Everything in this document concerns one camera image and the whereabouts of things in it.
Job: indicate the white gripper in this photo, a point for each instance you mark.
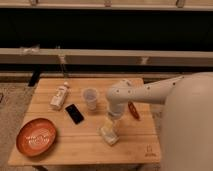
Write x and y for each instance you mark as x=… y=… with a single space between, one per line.
x=110 y=123

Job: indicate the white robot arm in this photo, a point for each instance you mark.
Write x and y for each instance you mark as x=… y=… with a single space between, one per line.
x=187 y=123

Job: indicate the white rectangular sponge pack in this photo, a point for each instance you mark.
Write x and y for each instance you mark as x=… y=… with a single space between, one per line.
x=109 y=135

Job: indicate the clear plastic cup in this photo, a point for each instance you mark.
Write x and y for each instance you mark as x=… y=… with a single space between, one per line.
x=90 y=96

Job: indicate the black smartphone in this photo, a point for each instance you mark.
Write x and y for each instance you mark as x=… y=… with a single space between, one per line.
x=74 y=113

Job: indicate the wooden table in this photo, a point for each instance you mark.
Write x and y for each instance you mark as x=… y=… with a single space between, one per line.
x=81 y=143

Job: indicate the white bottle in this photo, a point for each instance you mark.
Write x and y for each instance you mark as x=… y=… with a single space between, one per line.
x=59 y=98

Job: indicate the orange bowl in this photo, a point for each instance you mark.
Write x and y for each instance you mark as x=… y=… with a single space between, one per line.
x=36 y=137

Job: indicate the grey metal rail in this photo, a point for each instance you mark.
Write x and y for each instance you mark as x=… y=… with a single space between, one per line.
x=105 y=57

